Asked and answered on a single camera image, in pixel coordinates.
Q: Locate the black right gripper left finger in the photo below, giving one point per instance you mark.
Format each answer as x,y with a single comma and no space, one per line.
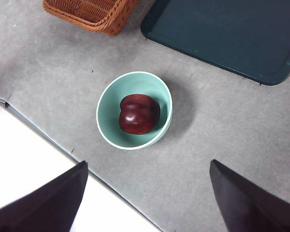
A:
43,212

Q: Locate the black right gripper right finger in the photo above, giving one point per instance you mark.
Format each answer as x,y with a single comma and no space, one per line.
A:
251,212

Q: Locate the teal ceramic bowl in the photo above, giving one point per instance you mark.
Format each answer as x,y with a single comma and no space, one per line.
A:
111,113

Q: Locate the dark green rectangular tray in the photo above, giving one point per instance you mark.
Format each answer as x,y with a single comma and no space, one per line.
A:
232,31

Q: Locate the brown wicker basket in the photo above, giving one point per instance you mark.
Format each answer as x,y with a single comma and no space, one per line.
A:
87,12

